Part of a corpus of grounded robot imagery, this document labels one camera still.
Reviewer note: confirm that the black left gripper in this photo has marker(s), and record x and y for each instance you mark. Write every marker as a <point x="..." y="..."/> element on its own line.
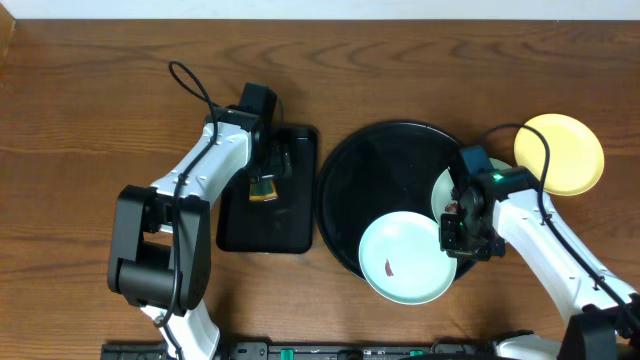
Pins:
<point x="279" y="163"/>

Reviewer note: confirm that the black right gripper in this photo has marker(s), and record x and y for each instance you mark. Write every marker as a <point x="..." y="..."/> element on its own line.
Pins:
<point x="450" y="242"/>

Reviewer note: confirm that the orange green scrub sponge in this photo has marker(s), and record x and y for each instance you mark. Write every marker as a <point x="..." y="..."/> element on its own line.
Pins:
<point x="262" y="191"/>

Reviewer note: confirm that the mint plate small red stain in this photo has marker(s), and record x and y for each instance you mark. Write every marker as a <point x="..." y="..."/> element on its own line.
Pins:
<point x="400" y="257"/>

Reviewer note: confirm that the yellow plate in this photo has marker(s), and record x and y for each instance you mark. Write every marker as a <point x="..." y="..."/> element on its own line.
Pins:
<point x="576" y="155"/>

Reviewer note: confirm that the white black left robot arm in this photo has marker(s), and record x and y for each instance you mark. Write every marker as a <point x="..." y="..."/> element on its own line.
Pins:
<point x="160" y="257"/>

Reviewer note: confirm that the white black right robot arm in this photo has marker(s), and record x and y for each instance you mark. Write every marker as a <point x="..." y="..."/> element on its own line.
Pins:
<point x="600" y="311"/>

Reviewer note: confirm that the black rectangular tray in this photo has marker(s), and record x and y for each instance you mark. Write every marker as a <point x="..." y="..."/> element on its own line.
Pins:
<point x="283" y="225"/>

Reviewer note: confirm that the black round tray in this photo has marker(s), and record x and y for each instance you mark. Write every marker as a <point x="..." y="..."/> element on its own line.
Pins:
<point x="382" y="168"/>

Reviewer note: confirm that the mint plate large red stain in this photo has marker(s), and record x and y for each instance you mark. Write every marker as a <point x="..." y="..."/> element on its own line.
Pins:
<point x="443" y="196"/>

